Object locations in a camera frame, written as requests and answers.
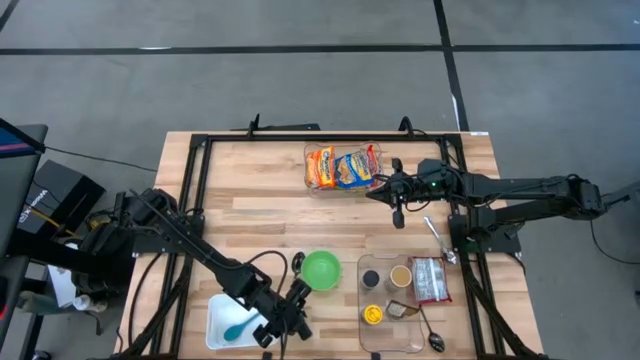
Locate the small clear plastic bin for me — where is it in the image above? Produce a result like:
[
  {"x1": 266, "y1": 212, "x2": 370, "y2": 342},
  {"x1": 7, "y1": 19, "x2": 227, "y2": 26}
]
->
[{"x1": 303, "y1": 141, "x2": 386, "y2": 199}]

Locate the red ramen noodle pack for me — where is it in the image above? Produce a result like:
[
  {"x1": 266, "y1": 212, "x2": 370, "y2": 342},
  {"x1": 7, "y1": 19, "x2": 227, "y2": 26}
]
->
[{"x1": 408, "y1": 256, "x2": 453, "y2": 305}]

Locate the white paper sheet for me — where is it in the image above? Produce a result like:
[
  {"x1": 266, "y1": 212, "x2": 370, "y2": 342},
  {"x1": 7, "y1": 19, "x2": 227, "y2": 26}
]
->
[{"x1": 47, "y1": 264, "x2": 81, "y2": 307}]

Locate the teal plastic spoon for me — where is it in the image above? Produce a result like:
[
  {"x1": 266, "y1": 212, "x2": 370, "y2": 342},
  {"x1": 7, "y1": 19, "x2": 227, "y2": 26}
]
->
[{"x1": 223, "y1": 312, "x2": 261, "y2": 343}]

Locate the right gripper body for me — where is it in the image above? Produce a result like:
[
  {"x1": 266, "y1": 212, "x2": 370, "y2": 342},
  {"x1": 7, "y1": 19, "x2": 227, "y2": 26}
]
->
[{"x1": 387, "y1": 158, "x2": 459, "y2": 229}]

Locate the tan lid spice jar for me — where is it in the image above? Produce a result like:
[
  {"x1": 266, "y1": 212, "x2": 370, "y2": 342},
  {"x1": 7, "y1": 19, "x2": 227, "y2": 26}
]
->
[{"x1": 389, "y1": 264, "x2": 414, "y2": 290}]

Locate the black equipment stand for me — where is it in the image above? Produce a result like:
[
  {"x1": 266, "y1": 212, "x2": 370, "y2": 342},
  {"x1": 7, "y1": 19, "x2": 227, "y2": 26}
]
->
[{"x1": 0, "y1": 192, "x2": 139, "y2": 301}]

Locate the orange chicken ramen pack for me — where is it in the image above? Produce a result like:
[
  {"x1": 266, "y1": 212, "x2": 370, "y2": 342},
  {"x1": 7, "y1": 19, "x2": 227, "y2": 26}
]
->
[{"x1": 305, "y1": 145, "x2": 337, "y2": 190}]

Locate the black aluminium table frame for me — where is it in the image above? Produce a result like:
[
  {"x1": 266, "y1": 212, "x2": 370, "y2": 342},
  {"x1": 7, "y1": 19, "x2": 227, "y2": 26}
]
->
[{"x1": 112, "y1": 113, "x2": 546, "y2": 360}]

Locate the yellow lid jar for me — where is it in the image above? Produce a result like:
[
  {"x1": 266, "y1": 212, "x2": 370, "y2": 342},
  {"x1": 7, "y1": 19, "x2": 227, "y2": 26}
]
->
[{"x1": 361, "y1": 303, "x2": 385, "y2": 326}]

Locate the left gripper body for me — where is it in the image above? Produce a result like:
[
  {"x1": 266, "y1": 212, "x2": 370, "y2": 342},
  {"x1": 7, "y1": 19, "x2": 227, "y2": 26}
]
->
[{"x1": 251, "y1": 277, "x2": 314, "y2": 350}]

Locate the blue soy sauce ramen pack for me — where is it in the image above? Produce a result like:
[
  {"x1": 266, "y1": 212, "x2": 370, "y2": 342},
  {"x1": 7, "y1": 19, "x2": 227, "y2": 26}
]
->
[{"x1": 333, "y1": 151, "x2": 375, "y2": 190}]

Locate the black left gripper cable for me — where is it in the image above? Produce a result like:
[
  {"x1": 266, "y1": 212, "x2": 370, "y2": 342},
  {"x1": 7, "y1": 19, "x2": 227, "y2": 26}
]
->
[{"x1": 243, "y1": 249, "x2": 292, "y2": 301}]

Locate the black floor cable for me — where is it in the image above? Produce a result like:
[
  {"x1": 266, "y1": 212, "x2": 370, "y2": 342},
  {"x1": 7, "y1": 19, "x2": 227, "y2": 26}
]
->
[{"x1": 589, "y1": 217, "x2": 640, "y2": 266}]

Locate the large clear plastic bin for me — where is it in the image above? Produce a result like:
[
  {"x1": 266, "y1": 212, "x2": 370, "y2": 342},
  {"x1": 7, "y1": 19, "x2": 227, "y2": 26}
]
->
[{"x1": 356, "y1": 253, "x2": 427, "y2": 355}]

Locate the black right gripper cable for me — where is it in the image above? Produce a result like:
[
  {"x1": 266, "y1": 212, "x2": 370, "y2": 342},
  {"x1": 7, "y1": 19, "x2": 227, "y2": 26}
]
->
[{"x1": 372, "y1": 172, "x2": 434, "y2": 214}]

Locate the green plastic bowl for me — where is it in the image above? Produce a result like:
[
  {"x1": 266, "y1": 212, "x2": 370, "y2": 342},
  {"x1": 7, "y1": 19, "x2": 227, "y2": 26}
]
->
[{"x1": 300, "y1": 249, "x2": 344, "y2": 292}]

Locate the thin black cable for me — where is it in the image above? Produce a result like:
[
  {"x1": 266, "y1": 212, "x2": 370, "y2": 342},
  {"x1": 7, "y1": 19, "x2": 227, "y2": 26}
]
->
[{"x1": 43, "y1": 145, "x2": 159, "y2": 174}]

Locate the yellow floor cable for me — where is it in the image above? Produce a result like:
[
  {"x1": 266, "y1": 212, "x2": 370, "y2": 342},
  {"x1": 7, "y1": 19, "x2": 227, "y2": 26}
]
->
[{"x1": 29, "y1": 205, "x2": 79, "y2": 239}]

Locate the dark computer monitor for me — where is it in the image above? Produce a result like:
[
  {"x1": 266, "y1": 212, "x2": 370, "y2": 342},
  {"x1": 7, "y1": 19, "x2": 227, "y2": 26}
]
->
[{"x1": 0, "y1": 117, "x2": 50, "y2": 261}]

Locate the black equipment box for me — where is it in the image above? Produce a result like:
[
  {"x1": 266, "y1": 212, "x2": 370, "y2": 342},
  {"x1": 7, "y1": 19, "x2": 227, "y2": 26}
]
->
[{"x1": 17, "y1": 159, "x2": 107, "y2": 239}]

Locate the white plastic handled bin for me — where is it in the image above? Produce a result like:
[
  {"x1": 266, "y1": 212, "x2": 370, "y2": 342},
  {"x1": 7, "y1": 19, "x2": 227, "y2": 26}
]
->
[{"x1": 205, "y1": 293, "x2": 281, "y2": 351}]

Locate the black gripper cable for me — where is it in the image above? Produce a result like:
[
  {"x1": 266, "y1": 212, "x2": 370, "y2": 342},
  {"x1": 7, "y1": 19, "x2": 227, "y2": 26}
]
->
[
  {"x1": 243, "y1": 249, "x2": 292, "y2": 301},
  {"x1": 372, "y1": 172, "x2": 434, "y2": 214}
]

